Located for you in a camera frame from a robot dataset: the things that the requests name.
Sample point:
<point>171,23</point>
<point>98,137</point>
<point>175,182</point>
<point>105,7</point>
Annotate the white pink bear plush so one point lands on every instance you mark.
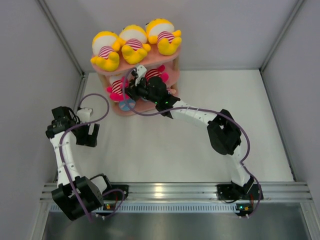
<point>115,90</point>
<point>157,72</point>

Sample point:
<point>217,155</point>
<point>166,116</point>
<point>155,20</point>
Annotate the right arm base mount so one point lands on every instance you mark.
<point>232,192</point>

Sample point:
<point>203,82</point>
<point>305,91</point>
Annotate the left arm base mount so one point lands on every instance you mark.
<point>116,192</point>

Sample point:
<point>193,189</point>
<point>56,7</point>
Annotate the pink three-tier shelf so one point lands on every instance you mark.
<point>152,60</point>

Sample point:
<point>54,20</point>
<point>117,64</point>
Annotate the white slotted cable duct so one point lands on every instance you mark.
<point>175,207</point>

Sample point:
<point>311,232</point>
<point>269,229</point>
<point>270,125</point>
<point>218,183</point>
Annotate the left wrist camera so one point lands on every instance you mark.
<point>84,115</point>

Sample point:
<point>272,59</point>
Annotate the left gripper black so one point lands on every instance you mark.
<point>89,140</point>

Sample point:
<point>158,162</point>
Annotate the yellow frog plush toy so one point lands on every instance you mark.
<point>161,32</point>

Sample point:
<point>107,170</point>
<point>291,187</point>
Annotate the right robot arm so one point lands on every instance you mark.
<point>224,133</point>

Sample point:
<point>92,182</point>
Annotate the boy doll plush in shelf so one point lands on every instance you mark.
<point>127,105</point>

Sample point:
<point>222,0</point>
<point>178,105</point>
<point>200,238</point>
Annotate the boy doll plush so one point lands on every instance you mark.
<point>127,105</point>
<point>171,91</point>

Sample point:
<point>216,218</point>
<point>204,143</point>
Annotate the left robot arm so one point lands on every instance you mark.
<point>76,195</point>

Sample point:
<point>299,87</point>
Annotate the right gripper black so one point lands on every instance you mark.
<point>132,89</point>

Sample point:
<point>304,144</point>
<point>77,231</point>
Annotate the aluminium front rail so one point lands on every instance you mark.
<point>208,191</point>

